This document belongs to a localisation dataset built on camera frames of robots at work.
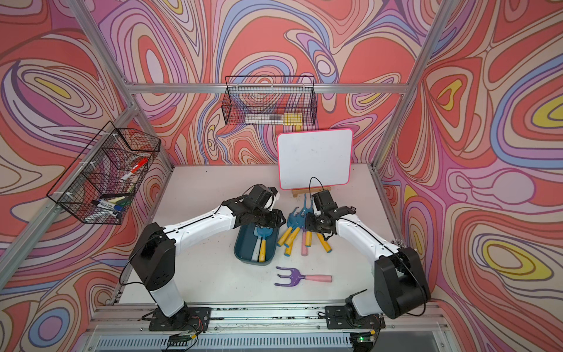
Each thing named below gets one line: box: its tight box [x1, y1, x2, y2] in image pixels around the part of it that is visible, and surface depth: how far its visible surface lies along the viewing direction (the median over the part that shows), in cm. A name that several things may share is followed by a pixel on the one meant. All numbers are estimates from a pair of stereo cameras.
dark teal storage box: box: [233, 224, 280, 267], surface depth 90 cm
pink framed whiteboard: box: [277, 128, 353, 191], surface depth 100 cm
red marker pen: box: [120, 157, 149, 181], surface depth 79 cm
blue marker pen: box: [92, 199, 123, 212], surface depth 71 cm
